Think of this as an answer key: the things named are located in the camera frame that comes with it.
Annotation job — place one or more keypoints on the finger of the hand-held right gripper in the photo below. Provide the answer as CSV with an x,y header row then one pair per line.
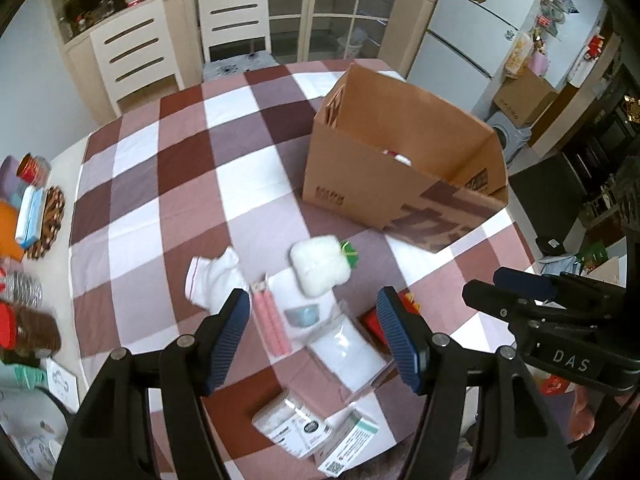
x,y
492,300
525,284

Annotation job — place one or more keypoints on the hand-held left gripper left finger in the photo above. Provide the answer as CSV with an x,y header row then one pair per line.
x,y
229,342

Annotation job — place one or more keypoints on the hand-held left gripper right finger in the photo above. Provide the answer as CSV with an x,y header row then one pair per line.
x,y
397,340

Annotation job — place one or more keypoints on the pink hair roller clip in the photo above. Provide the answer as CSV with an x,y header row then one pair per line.
x,y
275,325

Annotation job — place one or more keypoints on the brown cardboard box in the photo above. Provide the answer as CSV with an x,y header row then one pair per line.
x,y
360,175

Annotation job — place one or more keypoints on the orange container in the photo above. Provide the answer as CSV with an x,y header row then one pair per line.
x,y
7,230

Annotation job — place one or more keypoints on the purple container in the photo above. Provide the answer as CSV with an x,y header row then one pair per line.
x,y
7,175

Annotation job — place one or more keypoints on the person's right hand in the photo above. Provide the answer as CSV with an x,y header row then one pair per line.
x,y
592,412

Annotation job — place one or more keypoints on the red snack box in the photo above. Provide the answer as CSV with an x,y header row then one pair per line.
x,y
372,322

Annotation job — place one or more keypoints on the black cap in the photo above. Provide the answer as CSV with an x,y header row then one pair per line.
x,y
550,246

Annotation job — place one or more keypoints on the clear bag with white cloth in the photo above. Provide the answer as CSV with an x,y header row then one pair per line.
x,y
350,355

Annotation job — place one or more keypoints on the white sock pair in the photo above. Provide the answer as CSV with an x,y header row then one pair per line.
x,y
215,280

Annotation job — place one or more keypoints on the blue face mask packet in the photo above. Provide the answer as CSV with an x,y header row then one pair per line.
x,y
302,316

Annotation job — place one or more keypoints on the white tissue packet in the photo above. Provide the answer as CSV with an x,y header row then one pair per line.
x,y
290,425

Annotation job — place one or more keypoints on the white fluffy pouch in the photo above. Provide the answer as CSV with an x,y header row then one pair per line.
x,y
320,265

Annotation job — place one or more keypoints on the white green medicine box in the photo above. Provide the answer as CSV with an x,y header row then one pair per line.
x,y
350,442

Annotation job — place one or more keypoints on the grey appliance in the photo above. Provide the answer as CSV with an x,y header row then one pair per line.
x,y
507,135

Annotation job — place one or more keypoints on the white printed card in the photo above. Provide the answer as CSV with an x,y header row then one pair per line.
x,y
62,382

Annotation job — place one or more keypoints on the white red packet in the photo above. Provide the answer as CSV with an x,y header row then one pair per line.
x,y
398,156

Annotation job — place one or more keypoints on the small brown carton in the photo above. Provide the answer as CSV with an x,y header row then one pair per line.
x,y
525,97

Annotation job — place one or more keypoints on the brown checked tablecloth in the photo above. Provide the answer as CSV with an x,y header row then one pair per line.
x,y
175,160

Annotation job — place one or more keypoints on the red lidded brown jar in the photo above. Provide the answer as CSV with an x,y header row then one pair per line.
x,y
30,330

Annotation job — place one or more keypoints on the teal cloth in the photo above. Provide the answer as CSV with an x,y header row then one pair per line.
x,y
20,376

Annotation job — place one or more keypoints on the woven brown trivet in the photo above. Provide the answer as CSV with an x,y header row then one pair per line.
x,y
52,215

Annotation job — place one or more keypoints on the pink bag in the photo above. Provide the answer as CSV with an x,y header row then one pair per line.
x,y
539,63

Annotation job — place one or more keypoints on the yellow snack bag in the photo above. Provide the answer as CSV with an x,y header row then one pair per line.
x,y
518,55

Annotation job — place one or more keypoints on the blue mask box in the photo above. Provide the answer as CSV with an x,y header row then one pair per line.
x,y
30,212

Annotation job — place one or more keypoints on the red plush toy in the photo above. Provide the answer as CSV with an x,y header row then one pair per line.
x,y
595,46

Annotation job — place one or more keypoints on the red tin can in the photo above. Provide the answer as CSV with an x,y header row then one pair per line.
x,y
31,167

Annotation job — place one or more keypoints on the white refrigerator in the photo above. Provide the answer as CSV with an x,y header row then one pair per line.
x,y
465,25

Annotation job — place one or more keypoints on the white waste bin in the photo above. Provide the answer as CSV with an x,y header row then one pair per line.
x,y
352,44

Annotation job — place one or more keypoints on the cream slatted dining chair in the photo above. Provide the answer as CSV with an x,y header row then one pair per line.
x,y
135,55
235,15

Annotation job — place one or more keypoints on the glass sliding door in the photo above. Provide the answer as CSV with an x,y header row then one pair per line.
x,y
325,5

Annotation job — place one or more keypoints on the cream display cabinet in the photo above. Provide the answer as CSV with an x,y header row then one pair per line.
x,y
80,15

